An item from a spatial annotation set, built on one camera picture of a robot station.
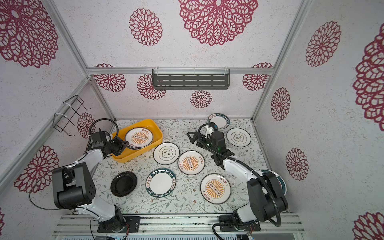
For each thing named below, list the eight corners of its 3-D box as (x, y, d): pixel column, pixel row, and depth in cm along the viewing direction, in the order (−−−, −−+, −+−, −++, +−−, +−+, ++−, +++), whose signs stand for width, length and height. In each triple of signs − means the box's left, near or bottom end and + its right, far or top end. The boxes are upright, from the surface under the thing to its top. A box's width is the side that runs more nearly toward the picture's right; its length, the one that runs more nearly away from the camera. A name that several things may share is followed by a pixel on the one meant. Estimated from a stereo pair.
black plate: (109, 196, 85) (105, 194, 81) (116, 174, 93) (113, 171, 90) (133, 196, 85) (131, 194, 81) (138, 174, 93) (136, 171, 90)
